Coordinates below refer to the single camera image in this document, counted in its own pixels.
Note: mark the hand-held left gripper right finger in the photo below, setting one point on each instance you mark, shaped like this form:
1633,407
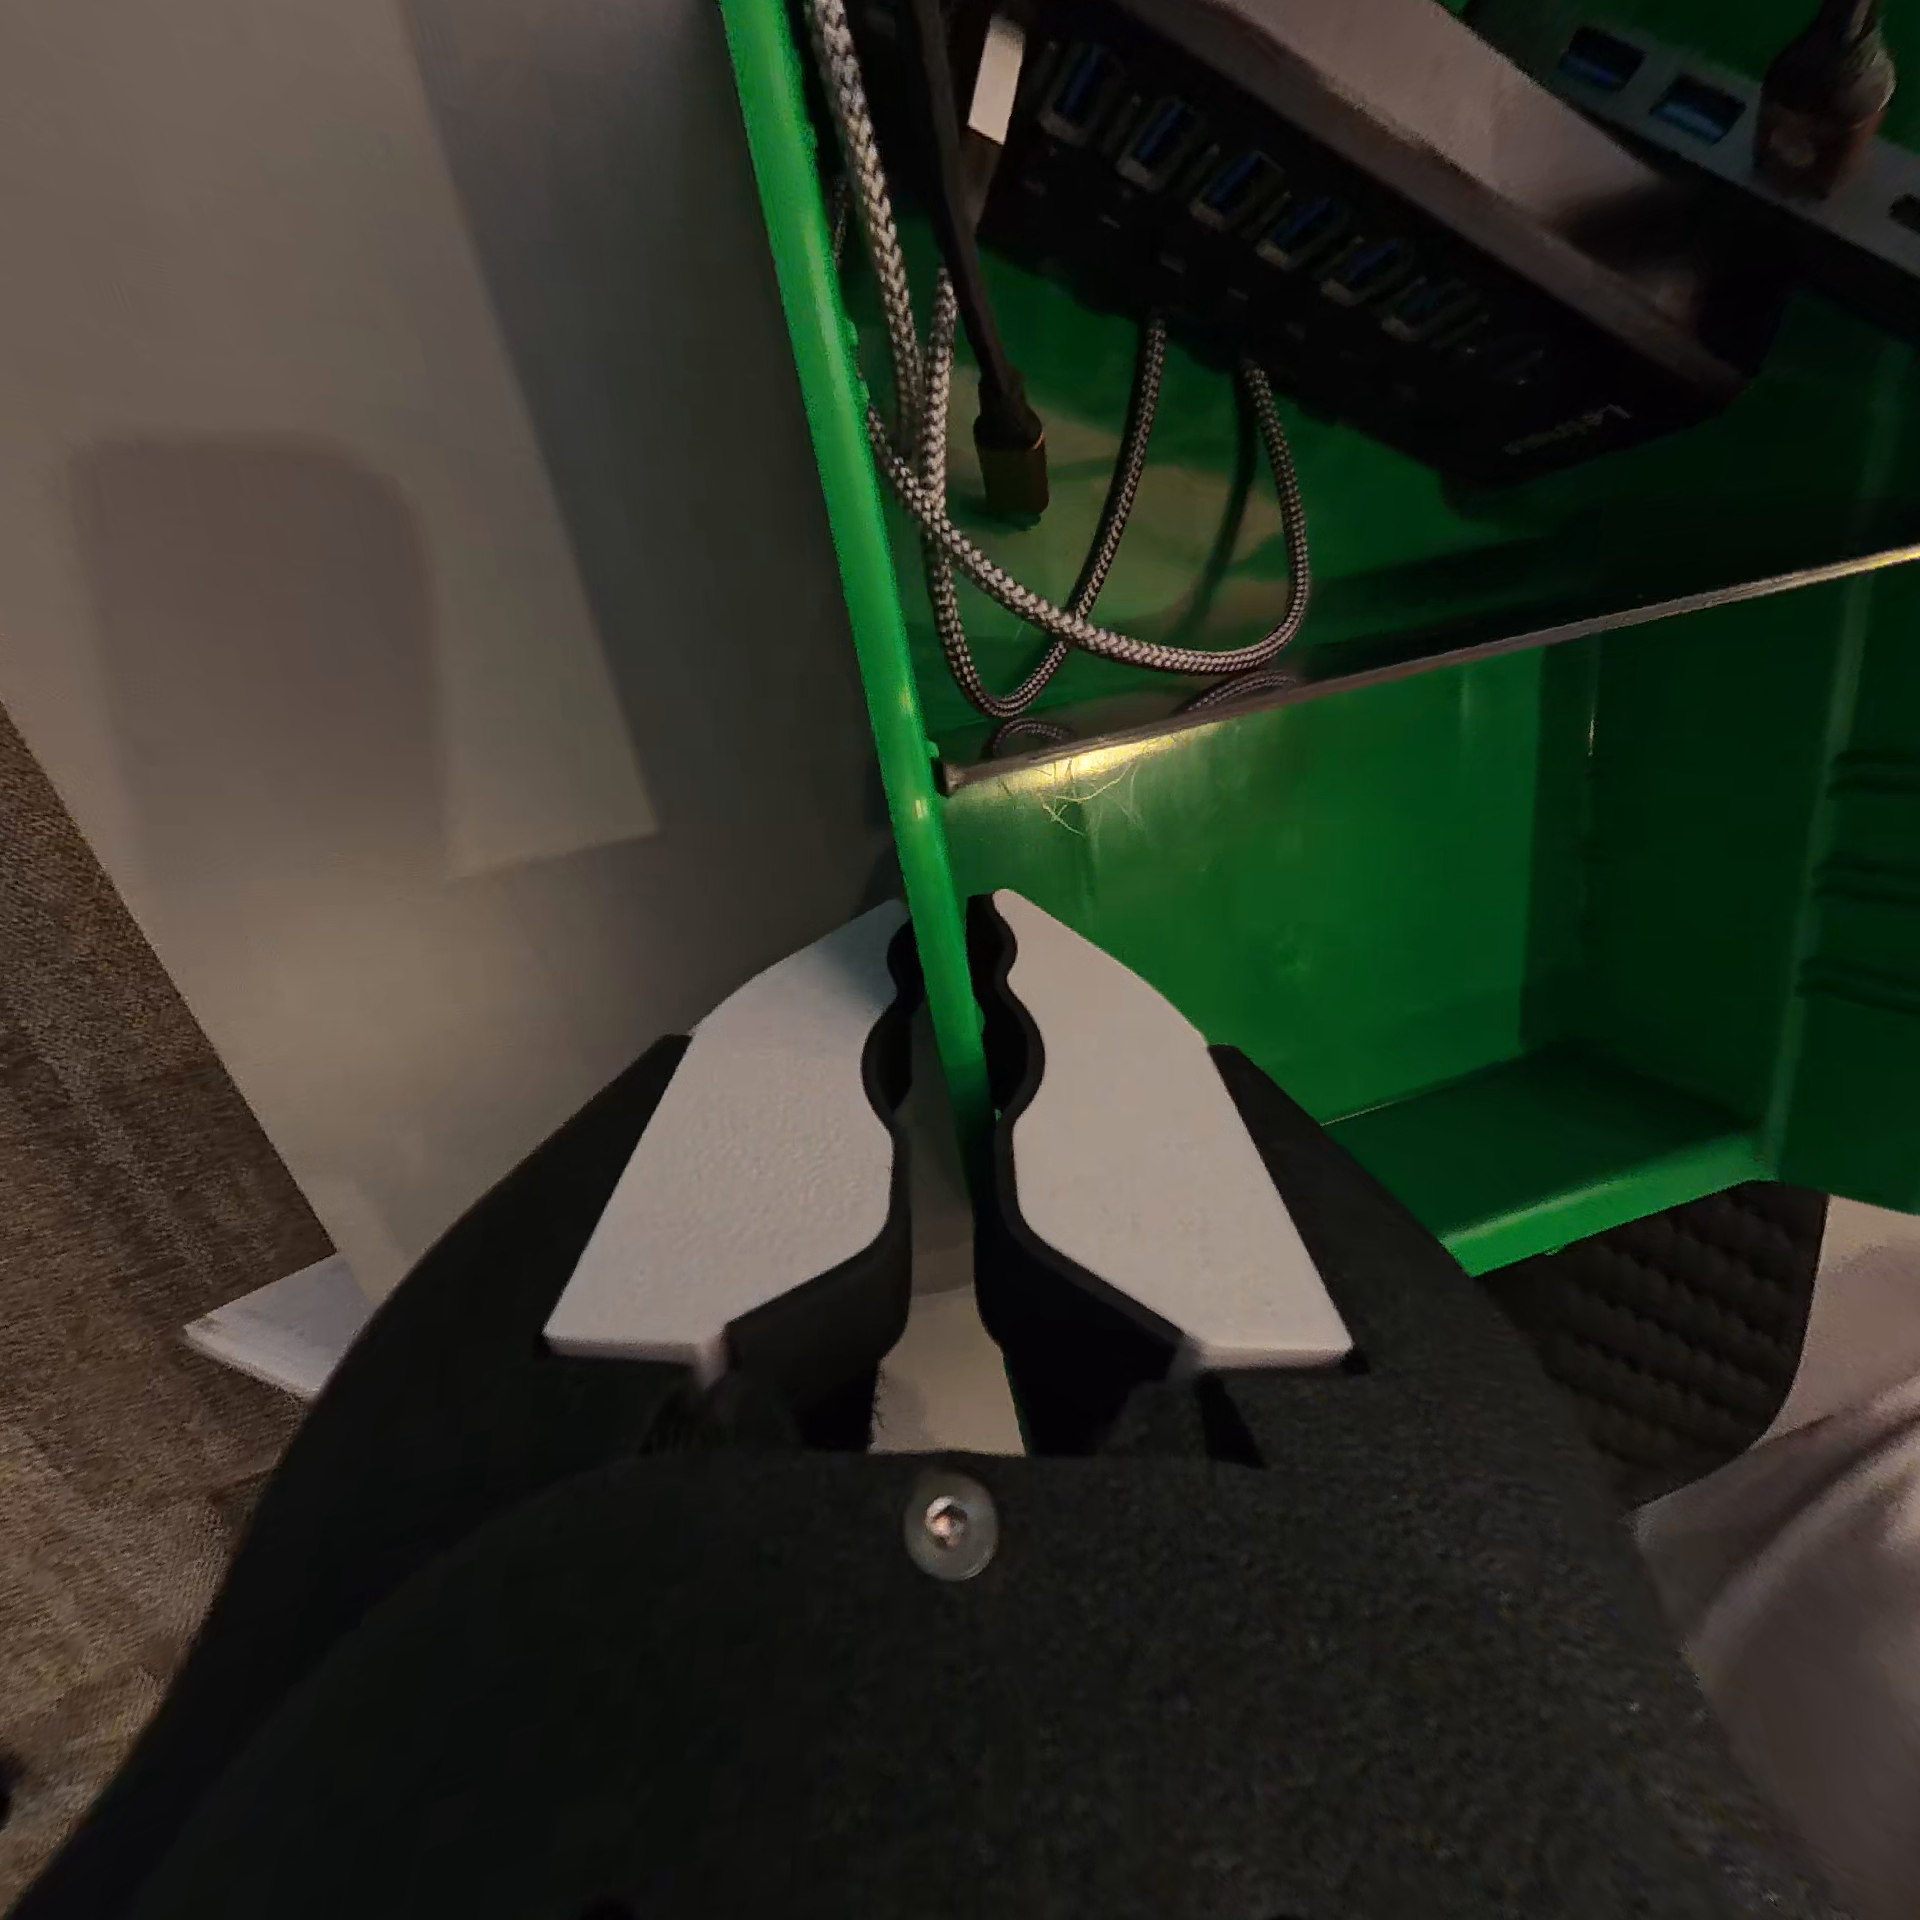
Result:
1169,1188

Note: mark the black textured pad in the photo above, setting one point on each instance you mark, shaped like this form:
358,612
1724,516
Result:
1666,1321

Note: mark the silver usb hub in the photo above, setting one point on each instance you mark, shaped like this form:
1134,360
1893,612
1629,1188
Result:
1695,112

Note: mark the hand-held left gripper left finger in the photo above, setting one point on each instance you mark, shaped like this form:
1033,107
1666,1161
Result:
748,1170

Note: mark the thin dark bin divider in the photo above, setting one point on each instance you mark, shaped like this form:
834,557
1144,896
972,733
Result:
1424,661

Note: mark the green plastic bin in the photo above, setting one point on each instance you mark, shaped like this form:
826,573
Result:
1350,931

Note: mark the person's pale clothing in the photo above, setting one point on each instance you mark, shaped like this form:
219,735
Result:
1831,1650

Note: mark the black usb hub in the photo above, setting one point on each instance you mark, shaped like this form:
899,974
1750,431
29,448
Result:
1574,303

